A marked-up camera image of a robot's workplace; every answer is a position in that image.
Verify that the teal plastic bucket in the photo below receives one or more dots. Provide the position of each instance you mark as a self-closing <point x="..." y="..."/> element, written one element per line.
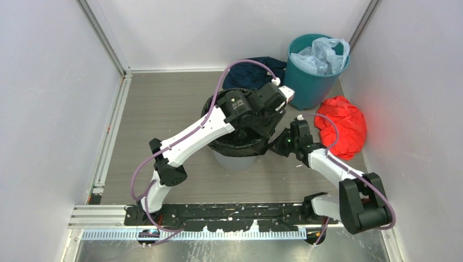
<point x="310" y="90"/>

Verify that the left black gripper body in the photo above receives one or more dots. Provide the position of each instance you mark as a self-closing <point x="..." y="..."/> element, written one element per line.
<point x="267" y="121"/>

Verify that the grey translucent trash bin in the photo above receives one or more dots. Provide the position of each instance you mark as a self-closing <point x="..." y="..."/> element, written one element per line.
<point x="235" y="163"/>

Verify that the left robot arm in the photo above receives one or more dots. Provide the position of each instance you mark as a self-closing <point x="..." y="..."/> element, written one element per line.
<point x="240" y="124"/>

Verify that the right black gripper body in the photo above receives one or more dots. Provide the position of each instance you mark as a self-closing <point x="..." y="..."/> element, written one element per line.
<point x="286" y="144"/>

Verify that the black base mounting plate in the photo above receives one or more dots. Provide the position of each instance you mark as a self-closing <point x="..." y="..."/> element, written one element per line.
<point x="231" y="217"/>

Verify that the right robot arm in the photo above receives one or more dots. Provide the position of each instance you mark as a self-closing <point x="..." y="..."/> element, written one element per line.
<point x="362" y="203"/>

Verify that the black trash bag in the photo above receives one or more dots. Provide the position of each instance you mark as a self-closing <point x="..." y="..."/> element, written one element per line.
<point x="243" y="142"/>

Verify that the dark navy cloth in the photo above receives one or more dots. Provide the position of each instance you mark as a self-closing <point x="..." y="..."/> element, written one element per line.
<point x="251" y="76"/>

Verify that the light blue plastic bag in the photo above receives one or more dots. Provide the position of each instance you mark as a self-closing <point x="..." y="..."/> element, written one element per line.
<point x="326" y="56"/>

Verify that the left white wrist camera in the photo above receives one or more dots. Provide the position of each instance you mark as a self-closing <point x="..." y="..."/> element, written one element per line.
<point x="285" y="91"/>

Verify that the red cloth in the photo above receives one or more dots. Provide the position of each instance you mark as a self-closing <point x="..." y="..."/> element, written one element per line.
<point x="342" y="123"/>

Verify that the aluminium frame rail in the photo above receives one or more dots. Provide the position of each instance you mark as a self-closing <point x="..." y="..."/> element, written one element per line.
<point x="92" y="214"/>

